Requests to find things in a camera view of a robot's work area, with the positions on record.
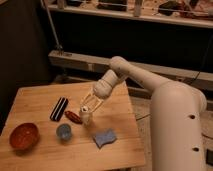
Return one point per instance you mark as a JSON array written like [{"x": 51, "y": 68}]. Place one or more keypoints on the blue cup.
[{"x": 63, "y": 132}]

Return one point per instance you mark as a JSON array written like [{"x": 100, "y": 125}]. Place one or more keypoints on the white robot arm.
[{"x": 175, "y": 108}]

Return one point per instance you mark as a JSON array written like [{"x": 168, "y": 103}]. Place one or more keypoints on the black box on floor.
[{"x": 209, "y": 157}]

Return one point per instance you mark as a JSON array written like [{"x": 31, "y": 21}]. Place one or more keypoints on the dark red oval object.
[{"x": 73, "y": 117}]

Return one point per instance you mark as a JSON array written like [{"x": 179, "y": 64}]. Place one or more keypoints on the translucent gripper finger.
[
  {"x": 98, "y": 103},
  {"x": 89, "y": 100}
]

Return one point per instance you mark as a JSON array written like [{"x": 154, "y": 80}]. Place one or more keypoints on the cluttered wooden shelf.
[{"x": 195, "y": 13}]

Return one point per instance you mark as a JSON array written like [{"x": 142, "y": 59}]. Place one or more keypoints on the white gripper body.
[{"x": 102, "y": 89}]

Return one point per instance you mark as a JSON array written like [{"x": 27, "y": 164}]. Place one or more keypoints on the orange bowl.
[{"x": 24, "y": 136}]

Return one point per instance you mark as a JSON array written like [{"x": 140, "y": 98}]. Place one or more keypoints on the black white striped block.
[{"x": 59, "y": 109}]

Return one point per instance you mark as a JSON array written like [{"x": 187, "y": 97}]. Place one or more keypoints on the small white bottle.
[{"x": 85, "y": 115}]

